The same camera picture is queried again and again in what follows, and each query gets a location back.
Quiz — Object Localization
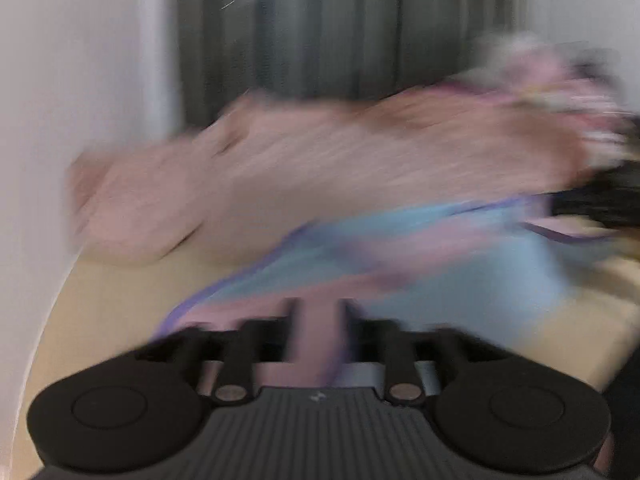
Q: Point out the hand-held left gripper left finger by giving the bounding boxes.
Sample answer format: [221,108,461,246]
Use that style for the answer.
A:
[134,297,302,407]

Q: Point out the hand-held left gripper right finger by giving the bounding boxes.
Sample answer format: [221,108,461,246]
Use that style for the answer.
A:
[342,298,507,407]

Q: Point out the pink and blue garment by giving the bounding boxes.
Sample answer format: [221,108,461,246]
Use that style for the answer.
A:
[152,194,623,387]

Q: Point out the pile of mixed clothes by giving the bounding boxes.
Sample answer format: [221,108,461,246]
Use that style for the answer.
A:
[475,47,581,107]

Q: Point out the pink quilted blanket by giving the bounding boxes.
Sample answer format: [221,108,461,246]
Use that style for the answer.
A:
[65,80,608,267]

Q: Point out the grey-green curtain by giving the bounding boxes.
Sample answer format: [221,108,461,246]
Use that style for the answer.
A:
[176,0,523,111]

